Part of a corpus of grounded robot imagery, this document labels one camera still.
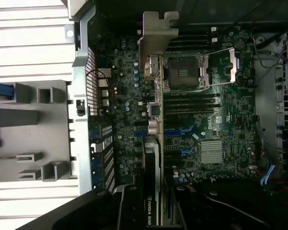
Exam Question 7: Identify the silver chipset heatsink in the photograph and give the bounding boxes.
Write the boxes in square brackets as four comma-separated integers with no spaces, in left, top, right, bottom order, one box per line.
[201,140,223,164]

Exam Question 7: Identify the black slot with blue latch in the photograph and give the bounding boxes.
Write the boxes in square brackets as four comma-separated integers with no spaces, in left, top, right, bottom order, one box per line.
[164,146,195,156]

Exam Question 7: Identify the blue expansion slot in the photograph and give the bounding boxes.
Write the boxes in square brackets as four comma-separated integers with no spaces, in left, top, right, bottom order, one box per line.
[133,126,195,138]

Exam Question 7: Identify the green Dell motherboard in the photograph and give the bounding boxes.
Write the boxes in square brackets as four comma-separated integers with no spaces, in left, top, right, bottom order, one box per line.
[93,23,257,190]

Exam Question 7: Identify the grey parts rack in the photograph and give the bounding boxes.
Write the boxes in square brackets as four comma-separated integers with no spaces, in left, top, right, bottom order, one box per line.
[0,80,78,183]

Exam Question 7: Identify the black RAM slot bank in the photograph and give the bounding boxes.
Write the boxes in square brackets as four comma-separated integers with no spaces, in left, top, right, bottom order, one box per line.
[163,92,221,115]
[168,33,218,52]

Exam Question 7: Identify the open black PC case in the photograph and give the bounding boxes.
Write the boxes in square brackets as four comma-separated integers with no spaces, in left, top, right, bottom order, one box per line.
[62,0,288,230]

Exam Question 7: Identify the CPU socket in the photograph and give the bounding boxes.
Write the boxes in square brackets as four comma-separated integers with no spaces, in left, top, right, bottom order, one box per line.
[164,54,207,92]

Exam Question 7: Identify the metal socket cover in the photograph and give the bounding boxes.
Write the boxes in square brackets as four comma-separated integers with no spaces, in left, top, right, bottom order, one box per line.
[205,46,242,87]

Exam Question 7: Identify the blue disk carrier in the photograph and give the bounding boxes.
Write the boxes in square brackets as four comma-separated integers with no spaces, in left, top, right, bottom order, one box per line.
[0,81,15,101]

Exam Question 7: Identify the blue SATA wire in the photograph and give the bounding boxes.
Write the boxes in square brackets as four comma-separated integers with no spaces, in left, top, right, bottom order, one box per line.
[260,165,277,186]

